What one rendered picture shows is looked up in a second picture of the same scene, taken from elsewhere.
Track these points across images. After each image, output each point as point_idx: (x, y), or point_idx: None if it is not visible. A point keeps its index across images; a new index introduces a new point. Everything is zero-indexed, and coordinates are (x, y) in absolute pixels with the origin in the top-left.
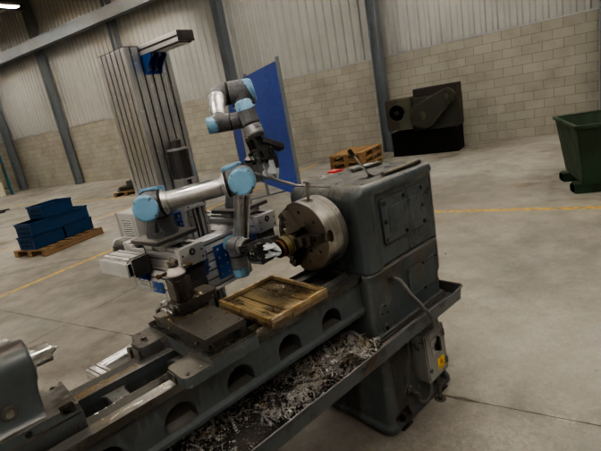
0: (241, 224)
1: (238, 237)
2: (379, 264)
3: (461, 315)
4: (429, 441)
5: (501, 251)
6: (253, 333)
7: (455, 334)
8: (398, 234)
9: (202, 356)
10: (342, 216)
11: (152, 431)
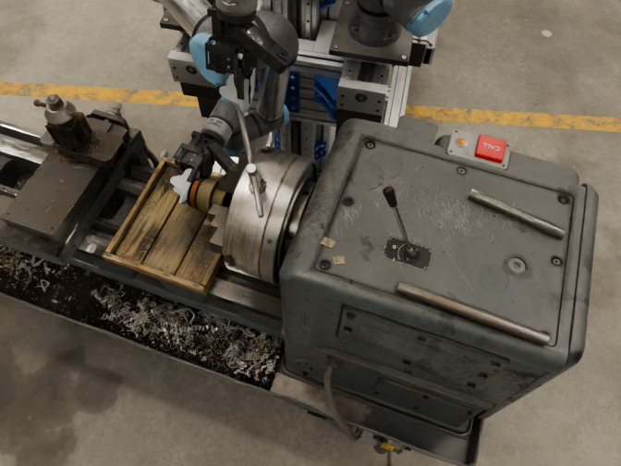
0: (261, 91)
1: (219, 114)
2: (304, 342)
3: (615, 438)
4: (298, 447)
5: None
6: (52, 254)
7: (550, 439)
8: (378, 351)
9: None
10: (272, 260)
11: None
